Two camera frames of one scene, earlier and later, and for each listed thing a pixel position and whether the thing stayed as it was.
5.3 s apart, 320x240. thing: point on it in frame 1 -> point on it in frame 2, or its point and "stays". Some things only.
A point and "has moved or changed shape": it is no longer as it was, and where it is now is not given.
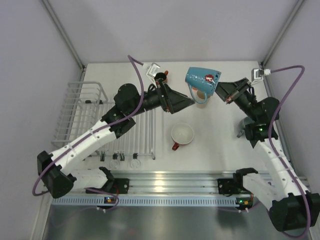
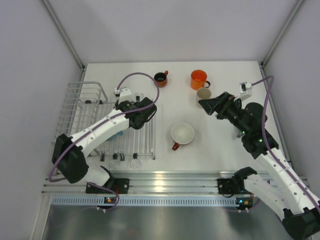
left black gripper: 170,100 -> 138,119
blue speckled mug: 202,77 has moved or changed shape
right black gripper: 227,91 -> 220,104
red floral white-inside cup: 182,133 stays
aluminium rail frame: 153,184 stays
